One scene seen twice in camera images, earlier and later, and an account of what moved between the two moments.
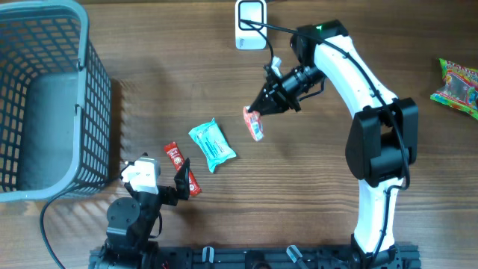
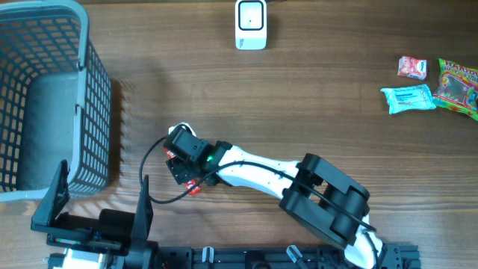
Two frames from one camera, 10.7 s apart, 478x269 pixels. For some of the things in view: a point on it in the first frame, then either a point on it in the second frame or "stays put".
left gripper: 170,196 → 113,229
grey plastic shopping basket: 56,103 stays put
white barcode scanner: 246,37 stays put
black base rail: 261,257 stays put
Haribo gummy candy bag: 459,90 stays put
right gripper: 276,96 → 176,167
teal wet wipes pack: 213,143 → 417,97
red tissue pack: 253,119 → 411,67
